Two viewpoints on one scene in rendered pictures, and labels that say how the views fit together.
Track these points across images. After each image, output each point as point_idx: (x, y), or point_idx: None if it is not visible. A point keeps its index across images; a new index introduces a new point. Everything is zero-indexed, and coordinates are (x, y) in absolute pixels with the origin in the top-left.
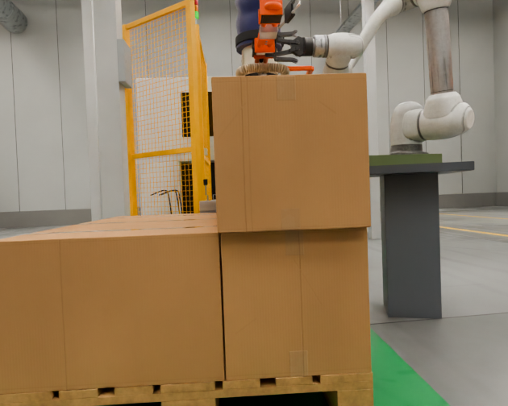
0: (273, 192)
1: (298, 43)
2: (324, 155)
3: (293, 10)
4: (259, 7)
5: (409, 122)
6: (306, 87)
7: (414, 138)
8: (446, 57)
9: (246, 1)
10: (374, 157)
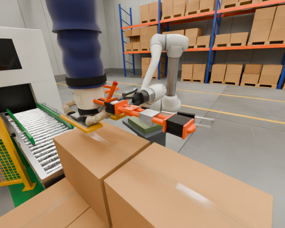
0: None
1: (139, 98)
2: None
3: (197, 125)
4: (92, 56)
5: (156, 106)
6: None
7: None
8: (176, 81)
9: (79, 49)
10: (148, 129)
